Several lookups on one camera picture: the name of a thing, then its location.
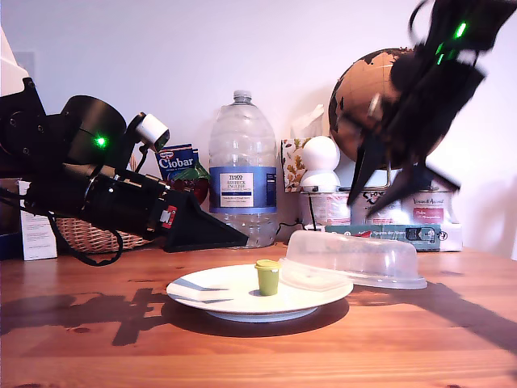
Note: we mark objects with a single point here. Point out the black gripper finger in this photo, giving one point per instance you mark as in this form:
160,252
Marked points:
367,161
202,245
194,226
398,186

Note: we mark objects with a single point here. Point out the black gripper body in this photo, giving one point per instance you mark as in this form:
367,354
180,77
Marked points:
428,125
125,202

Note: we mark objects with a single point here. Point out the green coffee capsule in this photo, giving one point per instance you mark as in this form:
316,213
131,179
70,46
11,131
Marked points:
267,281

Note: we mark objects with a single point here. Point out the clear plastic dome pink tab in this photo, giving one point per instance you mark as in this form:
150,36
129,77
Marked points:
355,254

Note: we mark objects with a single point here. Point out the white ceramic plate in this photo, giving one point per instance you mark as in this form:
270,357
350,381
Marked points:
226,295

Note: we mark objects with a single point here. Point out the metal tin black scrawl label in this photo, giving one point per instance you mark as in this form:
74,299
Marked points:
387,220

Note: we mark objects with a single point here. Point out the red glass goblet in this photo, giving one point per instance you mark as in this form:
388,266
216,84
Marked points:
198,190

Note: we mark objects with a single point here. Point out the metal tin script lettering label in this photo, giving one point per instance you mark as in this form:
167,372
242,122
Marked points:
428,212

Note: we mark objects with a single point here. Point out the teal and white game box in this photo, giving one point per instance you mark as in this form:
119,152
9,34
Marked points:
404,234

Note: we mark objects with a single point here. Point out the green foil packet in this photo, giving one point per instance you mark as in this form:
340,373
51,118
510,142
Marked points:
196,174

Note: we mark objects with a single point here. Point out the cork globe on metal stand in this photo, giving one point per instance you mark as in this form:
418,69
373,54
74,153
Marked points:
355,101

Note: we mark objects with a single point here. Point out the metal tin pale pink label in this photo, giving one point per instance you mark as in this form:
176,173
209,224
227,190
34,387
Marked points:
327,210

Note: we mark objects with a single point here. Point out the blue Ciobar box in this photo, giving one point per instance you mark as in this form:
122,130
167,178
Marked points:
175,163
195,155

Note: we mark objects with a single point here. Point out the leaf pattern tissue box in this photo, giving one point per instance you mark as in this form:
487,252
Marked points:
291,165

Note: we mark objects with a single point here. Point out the white printed carton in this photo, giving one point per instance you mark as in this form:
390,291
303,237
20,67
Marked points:
38,242

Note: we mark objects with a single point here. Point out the large clear water bottle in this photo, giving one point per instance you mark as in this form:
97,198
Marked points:
242,141

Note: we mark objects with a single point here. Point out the dark brown bag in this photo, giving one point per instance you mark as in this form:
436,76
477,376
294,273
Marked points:
8,218

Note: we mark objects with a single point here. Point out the white round security camera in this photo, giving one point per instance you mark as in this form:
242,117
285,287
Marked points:
319,155

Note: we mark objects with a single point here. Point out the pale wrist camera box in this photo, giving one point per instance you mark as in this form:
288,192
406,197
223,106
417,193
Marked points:
374,106

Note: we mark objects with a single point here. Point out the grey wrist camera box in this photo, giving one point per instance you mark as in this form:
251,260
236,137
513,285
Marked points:
151,129

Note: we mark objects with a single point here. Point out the white light switch plate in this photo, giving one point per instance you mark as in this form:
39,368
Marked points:
30,64

